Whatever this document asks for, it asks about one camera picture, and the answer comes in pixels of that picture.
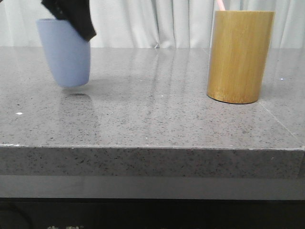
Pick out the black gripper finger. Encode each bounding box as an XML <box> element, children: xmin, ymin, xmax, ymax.
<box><xmin>41</xmin><ymin>0</ymin><xmax>96</xmax><ymax>42</ymax></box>

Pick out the blue plastic cup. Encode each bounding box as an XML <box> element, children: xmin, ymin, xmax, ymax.
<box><xmin>36</xmin><ymin>19</ymin><xmax>91</xmax><ymax>87</ymax></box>

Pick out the bamboo cylindrical holder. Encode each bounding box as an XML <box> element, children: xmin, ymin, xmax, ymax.
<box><xmin>207</xmin><ymin>10</ymin><xmax>275</xmax><ymax>104</ymax></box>

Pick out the white curtain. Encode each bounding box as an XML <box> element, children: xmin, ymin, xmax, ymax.
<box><xmin>0</xmin><ymin>0</ymin><xmax>305</xmax><ymax>48</ymax></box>

